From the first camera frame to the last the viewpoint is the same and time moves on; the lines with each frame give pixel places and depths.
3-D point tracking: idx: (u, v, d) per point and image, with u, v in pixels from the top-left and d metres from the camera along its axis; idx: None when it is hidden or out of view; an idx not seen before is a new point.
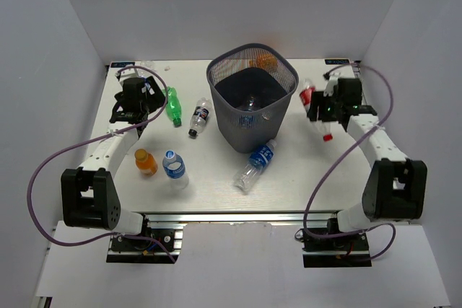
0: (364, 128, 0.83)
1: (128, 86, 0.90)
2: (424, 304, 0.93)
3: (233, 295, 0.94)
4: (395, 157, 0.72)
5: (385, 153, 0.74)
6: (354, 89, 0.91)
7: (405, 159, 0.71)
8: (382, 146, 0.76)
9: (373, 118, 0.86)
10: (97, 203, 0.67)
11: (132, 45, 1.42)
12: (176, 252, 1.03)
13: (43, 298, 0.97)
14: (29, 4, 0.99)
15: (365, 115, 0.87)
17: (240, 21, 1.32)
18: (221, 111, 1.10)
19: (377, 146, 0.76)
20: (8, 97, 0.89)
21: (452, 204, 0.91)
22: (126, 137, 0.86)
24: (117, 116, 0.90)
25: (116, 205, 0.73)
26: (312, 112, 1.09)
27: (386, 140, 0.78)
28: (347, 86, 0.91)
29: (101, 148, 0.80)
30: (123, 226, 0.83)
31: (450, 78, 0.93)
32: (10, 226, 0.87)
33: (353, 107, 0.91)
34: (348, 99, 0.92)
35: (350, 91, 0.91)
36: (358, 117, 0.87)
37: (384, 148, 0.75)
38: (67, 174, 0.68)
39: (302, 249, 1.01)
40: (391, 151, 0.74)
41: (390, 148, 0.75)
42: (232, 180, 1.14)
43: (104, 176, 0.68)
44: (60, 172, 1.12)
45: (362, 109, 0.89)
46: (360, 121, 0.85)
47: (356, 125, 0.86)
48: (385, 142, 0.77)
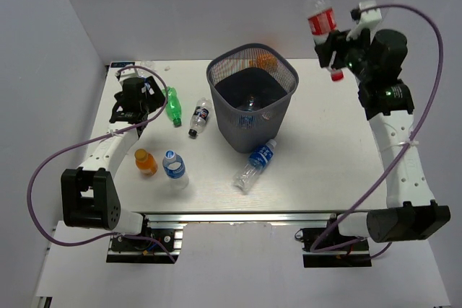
0: (393, 141, 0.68)
1: (128, 86, 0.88)
2: (424, 303, 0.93)
3: (233, 295, 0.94)
4: (418, 199, 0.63)
5: (408, 190, 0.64)
6: (393, 63, 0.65)
7: (429, 202, 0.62)
8: (408, 179, 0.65)
9: (407, 119, 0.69)
10: (97, 202, 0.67)
11: (132, 44, 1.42)
12: (176, 252, 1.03)
13: (43, 298, 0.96)
14: (29, 5, 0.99)
15: (397, 114, 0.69)
17: (240, 21, 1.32)
18: (221, 111, 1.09)
19: (401, 179, 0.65)
20: (8, 97, 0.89)
21: (452, 204, 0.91)
22: (126, 137, 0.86)
24: (117, 116, 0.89)
25: (116, 205, 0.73)
26: (325, 60, 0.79)
27: (416, 169, 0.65)
28: (387, 59, 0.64)
29: (101, 148, 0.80)
30: (123, 226, 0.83)
31: (450, 79, 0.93)
32: (9, 226, 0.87)
33: (385, 92, 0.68)
34: (378, 78, 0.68)
35: (388, 63, 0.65)
36: (389, 116, 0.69)
37: (409, 184, 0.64)
38: (67, 174, 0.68)
39: (302, 249, 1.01)
40: (417, 187, 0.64)
41: (417, 184, 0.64)
42: (232, 180, 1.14)
43: (103, 177, 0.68)
44: (60, 172, 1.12)
45: (396, 94, 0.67)
46: (389, 125, 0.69)
47: (385, 131, 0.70)
48: (414, 173, 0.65)
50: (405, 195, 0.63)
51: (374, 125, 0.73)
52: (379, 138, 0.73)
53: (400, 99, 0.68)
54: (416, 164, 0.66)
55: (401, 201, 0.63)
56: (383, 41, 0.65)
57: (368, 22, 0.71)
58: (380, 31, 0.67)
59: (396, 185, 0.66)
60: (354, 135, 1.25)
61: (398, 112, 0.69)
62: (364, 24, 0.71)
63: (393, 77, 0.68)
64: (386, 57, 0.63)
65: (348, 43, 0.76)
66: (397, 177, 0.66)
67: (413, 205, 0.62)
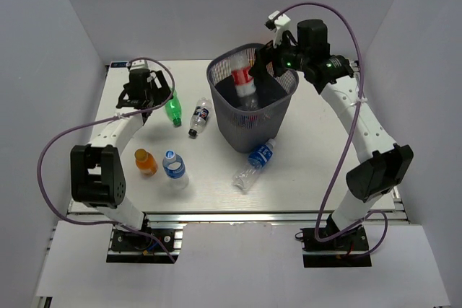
0: (346, 103, 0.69)
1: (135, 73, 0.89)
2: (424, 304, 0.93)
3: (232, 294, 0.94)
4: (383, 146, 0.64)
5: (375, 142, 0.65)
6: (320, 42, 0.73)
7: (393, 147, 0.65)
8: (369, 132, 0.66)
9: (352, 83, 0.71)
10: (105, 177, 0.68)
11: (132, 44, 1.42)
12: (176, 252, 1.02)
13: (43, 298, 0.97)
14: (29, 5, 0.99)
15: (343, 81, 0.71)
17: (240, 21, 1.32)
18: (221, 111, 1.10)
19: (364, 133, 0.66)
20: (8, 97, 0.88)
21: (452, 204, 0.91)
22: (133, 120, 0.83)
24: (123, 103, 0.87)
25: (123, 182, 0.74)
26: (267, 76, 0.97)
27: (373, 122, 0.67)
28: (313, 37, 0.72)
29: (108, 128, 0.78)
30: (124, 216, 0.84)
31: (450, 79, 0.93)
32: (9, 226, 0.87)
33: (325, 64, 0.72)
34: (316, 57, 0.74)
35: (317, 41, 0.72)
36: (336, 84, 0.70)
37: (372, 136, 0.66)
38: (77, 149, 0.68)
39: (302, 249, 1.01)
40: (380, 138, 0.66)
41: (378, 134, 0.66)
42: (232, 180, 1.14)
43: (112, 153, 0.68)
44: (60, 172, 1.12)
45: (336, 64, 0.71)
46: (338, 91, 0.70)
47: (336, 99, 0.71)
48: (372, 125, 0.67)
50: (373, 146, 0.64)
51: (327, 97, 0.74)
52: (334, 107, 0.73)
53: (340, 68, 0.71)
54: (372, 118, 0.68)
55: (370, 153, 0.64)
56: (305, 27, 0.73)
57: (283, 24, 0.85)
58: (300, 22, 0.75)
59: (361, 138, 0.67)
60: None
61: (343, 78, 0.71)
62: (281, 27, 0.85)
63: (326, 54, 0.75)
64: (312, 37, 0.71)
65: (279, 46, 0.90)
66: (360, 131, 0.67)
67: (382, 153, 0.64)
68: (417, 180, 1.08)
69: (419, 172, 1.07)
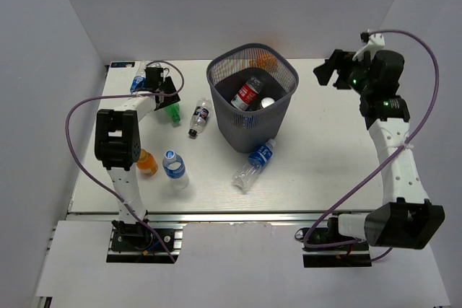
0: (389, 143, 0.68)
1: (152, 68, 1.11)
2: (424, 304, 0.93)
3: (232, 294, 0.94)
4: (411, 197, 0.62)
5: (402, 190, 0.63)
6: (390, 79, 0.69)
7: (423, 201, 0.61)
8: (402, 178, 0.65)
9: (403, 126, 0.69)
10: (125, 136, 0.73)
11: (132, 44, 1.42)
12: (176, 252, 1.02)
13: (43, 298, 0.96)
14: (29, 5, 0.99)
15: (393, 121, 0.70)
17: (241, 21, 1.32)
18: (221, 112, 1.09)
19: (395, 178, 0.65)
20: (8, 97, 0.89)
21: (453, 204, 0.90)
22: (149, 99, 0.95)
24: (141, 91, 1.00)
25: (139, 144, 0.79)
26: (325, 80, 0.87)
27: (411, 169, 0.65)
28: (383, 73, 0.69)
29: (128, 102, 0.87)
30: (133, 195, 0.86)
31: (450, 79, 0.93)
32: (9, 226, 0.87)
33: (382, 103, 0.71)
34: (379, 91, 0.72)
35: (386, 78, 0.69)
36: (385, 122, 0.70)
37: (402, 182, 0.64)
38: (101, 111, 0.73)
39: (302, 249, 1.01)
40: (411, 187, 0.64)
41: (411, 183, 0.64)
42: (232, 180, 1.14)
43: (133, 115, 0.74)
44: (60, 171, 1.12)
45: (394, 107, 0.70)
46: (385, 130, 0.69)
47: (380, 135, 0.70)
48: (408, 173, 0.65)
50: (399, 192, 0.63)
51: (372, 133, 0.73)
52: (375, 141, 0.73)
53: (395, 111, 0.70)
54: (412, 166, 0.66)
55: (393, 198, 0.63)
56: (382, 58, 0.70)
57: (377, 45, 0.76)
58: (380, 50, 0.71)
59: (390, 182, 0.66)
60: (354, 135, 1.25)
61: (393, 120, 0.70)
62: (374, 45, 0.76)
63: (392, 93, 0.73)
64: (384, 71, 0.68)
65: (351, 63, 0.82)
66: (391, 174, 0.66)
67: (406, 201, 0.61)
68: None
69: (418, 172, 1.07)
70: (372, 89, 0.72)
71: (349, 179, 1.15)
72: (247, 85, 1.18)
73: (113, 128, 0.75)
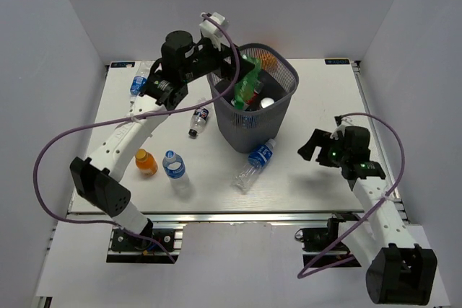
0: (372, 198, 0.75)
1: (170, 47, 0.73)
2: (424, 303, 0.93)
3: (233, 294, 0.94)
4: (402, 242, 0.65)
5: (393, 236, 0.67)
6: (362, 146, 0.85)
7: (413, 246, 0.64)
8: (390, 226, 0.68)
9: (382, 182, 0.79)
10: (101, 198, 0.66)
11: (132, 44, 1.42)
12: (176, 252, 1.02)
13: (43, 298, 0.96)
14: (29, 5, 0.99)
15: (374, 179, 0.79)
17: (241, 21, 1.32)
18: (221, 111, 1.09)
19: (384, 226, 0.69)
20: (8, 97, 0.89)
21: (452, 203, 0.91)
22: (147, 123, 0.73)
24: (149, 86, 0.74)
25: (123, 192, 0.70)
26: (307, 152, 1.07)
27: (396, 218, 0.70)
28: (355, 141, 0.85)
29: (117, 136, 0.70)
30: (125, 220, 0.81)
31: (450, 78, 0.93)
32: (9, 226, 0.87)
33: (360, 164, 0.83)
34: (355, 157, 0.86)
35: (358, 146, 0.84)
36: (364, 179, 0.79)
37: (390, 230, 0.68)
38: (75, 165, 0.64)
39: (302, 249, 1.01)
40: (400, 234, 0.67)
41: (399, 230, 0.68)
42: (232, 181, 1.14)
43: (106, 182, 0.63)
44: (60, 172, 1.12)
45: (369, 169, 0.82)
46: (367, 185, 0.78)
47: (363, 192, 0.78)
48: (395, 221, 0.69)
50: (390, 239, 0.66)
51: (357, 193, 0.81)
52: (362, 200, 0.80)
53: (373, 170, 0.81)
54: (396, 216, 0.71)
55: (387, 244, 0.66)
56: (351, 130, 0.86)
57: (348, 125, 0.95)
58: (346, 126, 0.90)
59: (380, 231, 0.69)
60: None
61: (373, 176, 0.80)
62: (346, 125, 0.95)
63: (367, 159, 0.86)
64: (354, 140, 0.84)
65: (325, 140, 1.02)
66: (380, 223, 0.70)
67: (399, 247, 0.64)
68: (417, 179, 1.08)
69: (418, 173, 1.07)
70: (349, 155, 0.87)
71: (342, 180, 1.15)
72: (247, 86, 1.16)
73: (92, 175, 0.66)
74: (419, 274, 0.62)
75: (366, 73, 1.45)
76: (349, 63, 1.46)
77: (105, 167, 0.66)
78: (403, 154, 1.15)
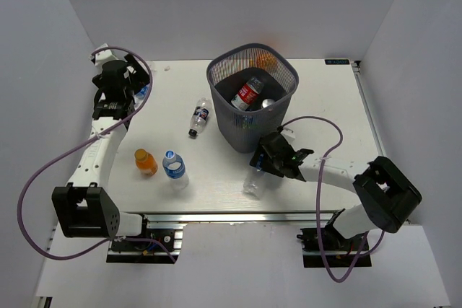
0: (317, 166, 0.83)
1: (110, 72, 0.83)
2: (424, 304, 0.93)
3: (232, 294, 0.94)
4: (360, 168, 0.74)
5: (351, 172, 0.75)
6: (284, 144, 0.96)
7: (370, 165, 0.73)
8: (344, 168, 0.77)
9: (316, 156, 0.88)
10: (94, 216, 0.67)
11: (132, 45, 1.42)
12: (176, 252, 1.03)
13: (43, 298, 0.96)
14: (29, 6, 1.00)
15: (308, 158, 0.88)
17: (240, 21, 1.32)
18: (221, 112, 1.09)
19: (341, 172, 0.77)
20: (9, 97, 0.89)
21: (452, 203, 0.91)
22: (114, 137, 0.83)
24: (101, 110, 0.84)
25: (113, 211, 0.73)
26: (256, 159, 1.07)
27: (342, 162, 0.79)
28: (276, 143, 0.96)
29: (89, 156, 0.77)
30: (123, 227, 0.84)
31: (451, 78, 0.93)
32: (9, 226, 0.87)
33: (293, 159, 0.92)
34: (285, 157, 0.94)
35: (281, 147, 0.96)
36: (303, 163, 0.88)
37: (346, 169, 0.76)
38: (58, 194, 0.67)
39: (302, 249, 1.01)
40: (354, 166, 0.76)
41: (351, 165, 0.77)
42: (232, 180, 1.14)
43: (98, 192, 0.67)
44: (60, 172, 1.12)
45: (299, 155, 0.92)
46: (310, 165, 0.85)
47: (311, 172, 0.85)
48: (343, 164, 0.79)
50: (352, 173, 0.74)
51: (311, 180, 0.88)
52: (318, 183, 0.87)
53: (303, 154, 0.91)
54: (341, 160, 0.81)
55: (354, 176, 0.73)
56: (267, 138, 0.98)
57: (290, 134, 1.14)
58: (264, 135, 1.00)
59: (341, 177, 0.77)
60: (354, 135, 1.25)
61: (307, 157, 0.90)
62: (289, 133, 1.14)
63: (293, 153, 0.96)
64: (275, 142, 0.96)
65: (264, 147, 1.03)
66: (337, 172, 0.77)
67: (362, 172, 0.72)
68: (416, 179, 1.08)
69: (418, 172, 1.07)
70: (279, 159, 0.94)
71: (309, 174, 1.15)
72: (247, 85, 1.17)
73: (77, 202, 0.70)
74: (392, 180, 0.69)
75: (366, 73, 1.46)
76: (349, 63, 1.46)
77: (92, 182, 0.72)
78: (403, 154, 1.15)
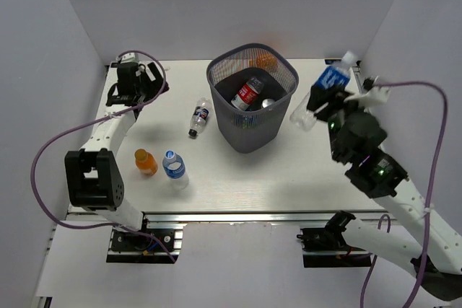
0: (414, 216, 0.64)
1: (123, 68, 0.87)
2: (424, 304, 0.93)
3: (232, 294, 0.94)
4: None
5: (456, 255, 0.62)
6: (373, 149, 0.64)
7: None
8: (449, 244, 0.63)
9: (411, 190, 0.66)
10: (102, 181, 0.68)
11: (133, 45, 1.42)
12: (176, 252, 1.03)
13: (43, 298, 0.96)
14: (29, 6, 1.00)
15: (402, 186, 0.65)
17: (240, 21, 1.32)
18: (221, 111, 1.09)
19: (445, 247, 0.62)
20: (9, 98, 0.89)
21: (452, 203, 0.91)
22: (124, 120, 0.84)
24: (113, 100, 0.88)
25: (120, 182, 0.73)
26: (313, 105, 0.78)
27: (449, 232, 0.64)
28: (370, 147, 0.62)
29: (101, 130, 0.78)
30: (123, 217, 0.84)
31: (451, 78, 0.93)
32: (9, 226, 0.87)
33: (377, 171, 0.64)
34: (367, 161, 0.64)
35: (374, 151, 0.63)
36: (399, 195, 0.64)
37: (452, 248, 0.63)
38: (70, 157, 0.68)
39: (302, 249, 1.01)
40: (460, 248, 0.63)
41: (458, 244, 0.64)
42: (232, 180, 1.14)
43: (107, 156, 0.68)
44: (60, 172, 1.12)
45: (390, 172, 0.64)
46: (403, 204, 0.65)
47: (398, 208, 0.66)
48: (448, 236, 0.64)
50: (458, 260, 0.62)
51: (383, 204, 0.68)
52: (395, 213, 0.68)
53: (394, 176, 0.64)
54: (445, 225, 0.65)
55: (459, 268, 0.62)
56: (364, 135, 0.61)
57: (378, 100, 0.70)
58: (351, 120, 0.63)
59: (440, 252, 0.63)
60: None
61: (401, 184, 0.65)
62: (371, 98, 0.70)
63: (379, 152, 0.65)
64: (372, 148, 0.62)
65: (343, 104, 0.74)
66: (440, 247, 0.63)
67: None
68: (416, 179, 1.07)
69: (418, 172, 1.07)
70: None
71: (310, 174, 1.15)
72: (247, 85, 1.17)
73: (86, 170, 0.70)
74: None
75: (365, 73, 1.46)
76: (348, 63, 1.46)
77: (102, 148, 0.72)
78: (404, 154, 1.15)
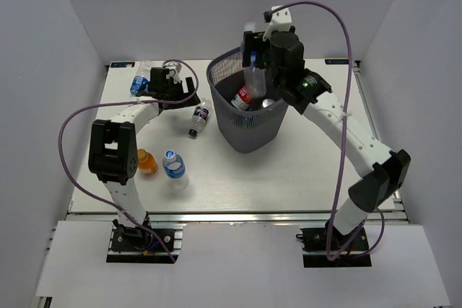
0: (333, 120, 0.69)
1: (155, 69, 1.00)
2: (424, 304, 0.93)
3: (232, 294, 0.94)
4: (381, 157, 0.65)
5: (369, 156, 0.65)
6: (297, 60, 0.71)
7: (390, 154, 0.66)
8: (363, 145, 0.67)
9: (330, 98, 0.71)
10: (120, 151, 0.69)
11: (133, 45, 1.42)
12: (176, 252, 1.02)
13: (43, 298, 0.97)
14: (29, 6, 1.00)
15: (323, 97, 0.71)
17: (241, 21, 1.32)
18: (221, 111, 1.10)
19: (359, 148, 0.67)
20: (9, 99, 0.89)
21: (452, 203, 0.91)
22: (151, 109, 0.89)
24: None
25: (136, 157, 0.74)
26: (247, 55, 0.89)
27: (364, 134, 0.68)
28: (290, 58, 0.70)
29: (128, 110, 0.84)
30: (131, 206, 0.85)
31: (450, 78, 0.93)
32: (9, 226, 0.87)
33: (302, 85, 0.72)
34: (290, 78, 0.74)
35: (294, 63, 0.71)
36: (317, 103, 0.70)
37: (367, 148, 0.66)
38: (97, 122, 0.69)
39: (302, 249, 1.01)
40: (373, 148, 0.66)
41: (372, 146, 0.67)
42: (232, 180, 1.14)
43: (129, 129, 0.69)
44: (60, 172, 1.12)
45: (313, 84, 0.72)
46: (323, 110, 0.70)
47: (321, 117, 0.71)
48: (364, 137, 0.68)
50: (370, 159, 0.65)
51: (312, 117, 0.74)
52: (320, 125, 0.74)
53: (315, 86, 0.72)
54: (361, 130, 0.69)
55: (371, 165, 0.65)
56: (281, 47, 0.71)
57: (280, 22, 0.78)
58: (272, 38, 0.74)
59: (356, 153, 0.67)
60: None
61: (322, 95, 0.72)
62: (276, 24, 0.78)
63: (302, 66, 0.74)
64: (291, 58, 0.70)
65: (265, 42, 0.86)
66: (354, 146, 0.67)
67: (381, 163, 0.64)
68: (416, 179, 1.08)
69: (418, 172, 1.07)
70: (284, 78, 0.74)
71: (310, 174, 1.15)
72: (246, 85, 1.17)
73: (107, 139, 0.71)
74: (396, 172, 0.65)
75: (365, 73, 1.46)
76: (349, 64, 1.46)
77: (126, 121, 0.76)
78: None
